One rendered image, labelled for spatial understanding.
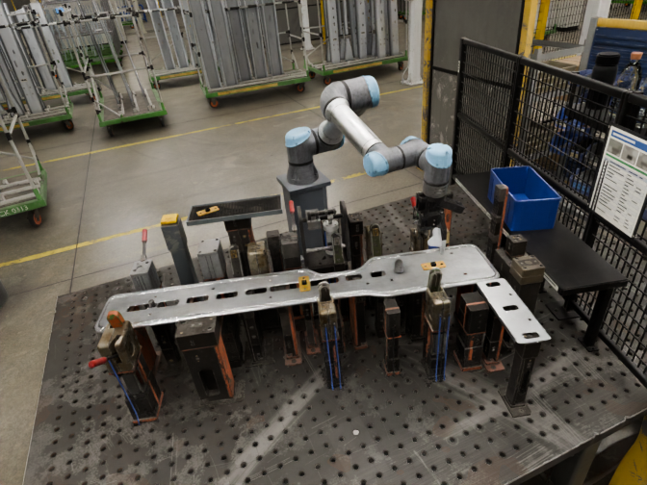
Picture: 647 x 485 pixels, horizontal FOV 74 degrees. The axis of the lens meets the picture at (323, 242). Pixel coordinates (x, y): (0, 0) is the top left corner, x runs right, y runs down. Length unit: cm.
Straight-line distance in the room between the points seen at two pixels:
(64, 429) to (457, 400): 132
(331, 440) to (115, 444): 70
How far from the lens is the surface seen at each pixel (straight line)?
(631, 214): 161
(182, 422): 163
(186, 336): 141
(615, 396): 175
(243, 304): 150
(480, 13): 396
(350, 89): 163
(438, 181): 135
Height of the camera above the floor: 193
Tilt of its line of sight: 32 degrees down
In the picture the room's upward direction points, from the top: 6 degrees counter-clockwise
